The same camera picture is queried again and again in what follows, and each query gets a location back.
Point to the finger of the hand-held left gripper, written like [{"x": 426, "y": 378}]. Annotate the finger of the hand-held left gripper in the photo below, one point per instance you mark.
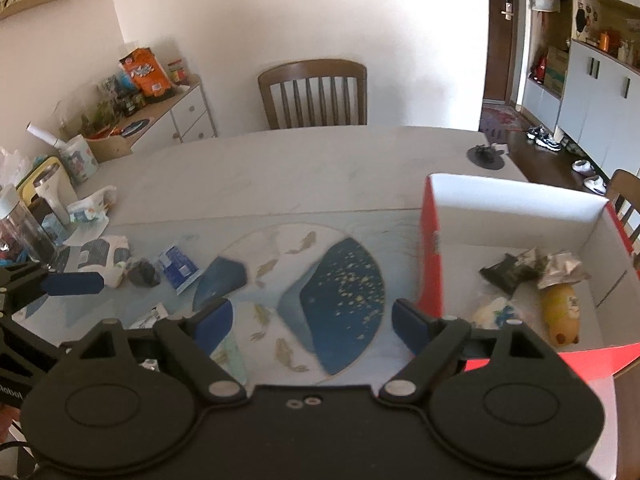
[{"x": 72, "y": 284}]

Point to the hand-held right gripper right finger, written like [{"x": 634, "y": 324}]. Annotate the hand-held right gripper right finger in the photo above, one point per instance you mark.
[{"x": 407, "y": 325}]

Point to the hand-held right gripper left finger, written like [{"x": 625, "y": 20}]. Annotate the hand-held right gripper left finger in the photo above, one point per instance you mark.
[{"x": 217, "y": 322}]

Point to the pale green packet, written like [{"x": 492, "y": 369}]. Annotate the pale green packet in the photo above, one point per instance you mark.
[{"x": 232, "y": 360}]

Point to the white navy bag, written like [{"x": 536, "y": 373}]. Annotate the white navy bag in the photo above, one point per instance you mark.
[{"x": 102, "y": 255}]

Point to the white printed torn wrapper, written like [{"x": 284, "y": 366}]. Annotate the white printed torn wrapper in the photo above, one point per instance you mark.
[{"x": 155, "y": 315}]

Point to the blue white packet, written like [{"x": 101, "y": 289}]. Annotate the blue white packet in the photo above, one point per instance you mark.
[{"x": 177, "y": 265}]

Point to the clear bag of yellow snack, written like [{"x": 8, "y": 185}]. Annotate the clear bag of yellow snack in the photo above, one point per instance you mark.
[{"x": 495, "y": 315}]

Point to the black green wrapper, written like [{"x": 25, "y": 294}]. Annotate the black green wrapper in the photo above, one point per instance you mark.
[{"x": 510, "y": 270}]

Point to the red cardboard box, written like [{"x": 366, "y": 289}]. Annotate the red cardboard box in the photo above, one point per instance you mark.
[{"x": 500, "y": 210}]

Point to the yellow bottle-shaped snack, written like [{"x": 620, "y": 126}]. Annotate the yellow bottle-shaped snack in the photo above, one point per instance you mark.
[{"x": 562, "y": 310}]

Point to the silver brown wrapper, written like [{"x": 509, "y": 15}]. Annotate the silver brown wrapper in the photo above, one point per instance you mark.
[{"x": 562, "y": 265}]

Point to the white marble desktop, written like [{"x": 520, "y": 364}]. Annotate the white marble desktop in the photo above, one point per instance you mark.
[{"x": 325, "y": 170}]

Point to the glass bottle with white lid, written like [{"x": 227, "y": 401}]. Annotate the glass bottle with white lid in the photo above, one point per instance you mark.
[{"x": 20, "y": 225}]

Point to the white crumpled tissue pack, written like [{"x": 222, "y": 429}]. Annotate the white crumpled tissue pack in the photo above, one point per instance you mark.
[{"x": 92, "y": 205}]

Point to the clear fish print table mat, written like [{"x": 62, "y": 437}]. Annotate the clear fish print table mat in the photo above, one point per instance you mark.
[{"x": 150, "y": 230}]

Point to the white yellow handheld appliance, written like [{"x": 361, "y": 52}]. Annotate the white yellow handheld appliance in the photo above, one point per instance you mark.
[{"x": 47, "y": 180}]

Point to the white plastic bag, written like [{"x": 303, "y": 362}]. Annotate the white plastic bag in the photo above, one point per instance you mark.
[{"x": 10, "y": 162}]

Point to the small brown cardboard box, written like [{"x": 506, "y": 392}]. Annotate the small brown cardboard box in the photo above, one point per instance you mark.
[{"x": 107, "y": 146}]

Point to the white paper roll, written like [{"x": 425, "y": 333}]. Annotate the white paper roll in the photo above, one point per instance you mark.
[{"x": 45, "y": 135}]

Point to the black round desk ornament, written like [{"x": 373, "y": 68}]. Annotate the black round desk ornament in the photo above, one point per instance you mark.
[{"x": 485, "y": 156}]

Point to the white sideboard cabinet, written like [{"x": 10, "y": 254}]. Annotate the white sideboard cabinet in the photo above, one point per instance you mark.
[{"x": 192, "y": 110}]

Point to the orange snack bag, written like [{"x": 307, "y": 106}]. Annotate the orange snack bag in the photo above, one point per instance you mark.
[{"x": 147, "y": 75}]

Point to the black white sneakers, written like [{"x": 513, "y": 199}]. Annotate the black white sneakers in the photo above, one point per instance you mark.
[{"x": 542, "y": 137}]

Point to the white shoe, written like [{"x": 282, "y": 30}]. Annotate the white shoe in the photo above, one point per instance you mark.
[
  {"x": 582, "y": 165},
  {"x": 595, "y": 183}
]

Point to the red lid jar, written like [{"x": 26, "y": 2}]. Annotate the red lid jar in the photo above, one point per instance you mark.
[{"x": 177, "y": 72}]

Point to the brown wooden chair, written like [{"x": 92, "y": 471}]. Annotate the brown wooden chair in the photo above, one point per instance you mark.
[
  {"x": 310, "y": 70},
  {"x": 627, "y": 195}
]

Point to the dark brown door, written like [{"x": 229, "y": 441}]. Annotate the dark brown door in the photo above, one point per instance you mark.
[{"x": 500, "y": 50}]

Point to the printed cardboard carton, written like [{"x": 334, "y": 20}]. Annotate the printed cardboard carton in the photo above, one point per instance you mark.
[{"x": 557, "y": 72}]

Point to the wooden wall shelf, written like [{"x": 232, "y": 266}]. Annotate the wooden wall shelf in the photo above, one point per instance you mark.
[{"x": 45, "y": 0}]

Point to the white wood wall cabinet unit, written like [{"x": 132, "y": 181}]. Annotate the white wood wall cabinet unit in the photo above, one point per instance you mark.
[{"x": 600, "y": 105}]

